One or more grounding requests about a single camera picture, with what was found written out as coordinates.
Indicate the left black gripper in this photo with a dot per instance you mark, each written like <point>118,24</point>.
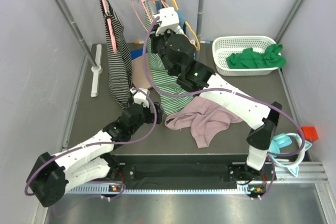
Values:
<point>158,112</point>

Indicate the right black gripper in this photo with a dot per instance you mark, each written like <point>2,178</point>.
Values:
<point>155,39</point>

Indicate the yellow hanger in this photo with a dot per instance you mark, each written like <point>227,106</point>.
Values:
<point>184,24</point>

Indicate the pink tank top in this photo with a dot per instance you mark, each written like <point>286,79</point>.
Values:
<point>205,119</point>

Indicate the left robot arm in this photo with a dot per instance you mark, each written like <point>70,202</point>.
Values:
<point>54,175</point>

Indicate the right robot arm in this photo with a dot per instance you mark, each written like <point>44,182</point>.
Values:
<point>177,55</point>

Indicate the blue tank top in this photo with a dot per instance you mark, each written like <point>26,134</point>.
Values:
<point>159,6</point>

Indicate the black white striped tank top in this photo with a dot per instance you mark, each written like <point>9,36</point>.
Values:
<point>119,65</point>

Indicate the pink hanger under black top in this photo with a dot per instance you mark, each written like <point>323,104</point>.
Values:
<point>109,23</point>

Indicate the blue flat object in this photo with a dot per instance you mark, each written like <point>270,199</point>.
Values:
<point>136,53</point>

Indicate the brown cardboard sheet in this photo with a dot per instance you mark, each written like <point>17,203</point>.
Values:
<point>138,75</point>

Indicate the blue tipped white pen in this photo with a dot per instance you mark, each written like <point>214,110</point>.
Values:
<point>205,42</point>

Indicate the white plastic basket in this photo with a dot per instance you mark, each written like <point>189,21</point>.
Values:
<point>223,47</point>

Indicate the green garment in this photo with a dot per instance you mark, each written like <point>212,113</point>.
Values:
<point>249,59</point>

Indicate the red cube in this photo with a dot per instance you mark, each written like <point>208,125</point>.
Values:
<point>310,133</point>

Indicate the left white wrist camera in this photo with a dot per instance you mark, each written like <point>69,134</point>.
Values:
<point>140,97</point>

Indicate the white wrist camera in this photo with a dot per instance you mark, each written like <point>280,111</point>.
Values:
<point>167,20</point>
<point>140,97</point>

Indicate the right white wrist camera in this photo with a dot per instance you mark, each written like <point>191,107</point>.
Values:
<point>167,20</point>

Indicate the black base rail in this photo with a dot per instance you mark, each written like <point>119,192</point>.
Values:
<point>185,171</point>

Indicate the white slotted cable duct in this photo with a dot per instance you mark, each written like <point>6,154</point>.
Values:
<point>109,189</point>

